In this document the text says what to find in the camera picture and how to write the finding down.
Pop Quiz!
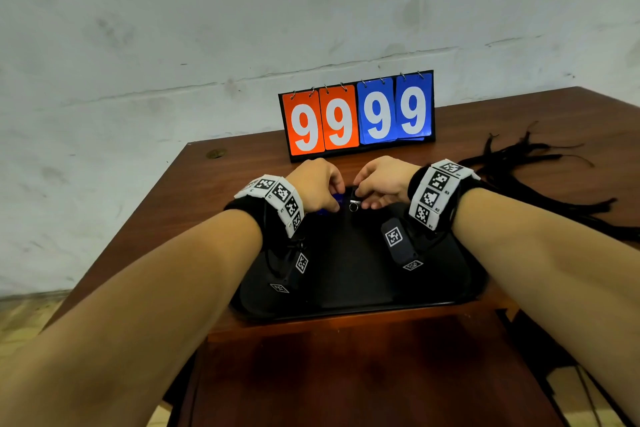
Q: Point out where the person's right hand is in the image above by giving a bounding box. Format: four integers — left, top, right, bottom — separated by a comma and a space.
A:
352, 155, 422, 211

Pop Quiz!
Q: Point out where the person's left hand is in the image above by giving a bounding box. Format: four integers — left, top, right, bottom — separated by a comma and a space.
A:
285, 157, 347, 214

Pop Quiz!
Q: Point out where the black plastic tray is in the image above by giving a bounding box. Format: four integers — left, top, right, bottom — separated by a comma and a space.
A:
229, 186, 489, 322

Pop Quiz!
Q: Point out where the bundle of black lanyards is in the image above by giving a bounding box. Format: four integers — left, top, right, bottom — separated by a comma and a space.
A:
457, 121, 640, 244

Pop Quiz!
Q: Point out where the person's right forearm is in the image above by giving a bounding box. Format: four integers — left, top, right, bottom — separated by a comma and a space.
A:
452, 187, 640, 427

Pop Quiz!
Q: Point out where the person's left forearm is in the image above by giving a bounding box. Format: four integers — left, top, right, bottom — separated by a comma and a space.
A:
0, 209, 263, 427

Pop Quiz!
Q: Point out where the black white marker wristband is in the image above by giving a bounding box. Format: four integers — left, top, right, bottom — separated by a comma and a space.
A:
223, 173, 306, 240
407, 159, 493, 234

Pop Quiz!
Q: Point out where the orange blue flip scoreboard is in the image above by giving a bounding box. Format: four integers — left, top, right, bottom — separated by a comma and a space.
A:
277, 69, 436, 164

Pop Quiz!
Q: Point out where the brown wooden desk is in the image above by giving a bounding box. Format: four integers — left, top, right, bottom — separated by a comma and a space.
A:
45, 86, 640, 427

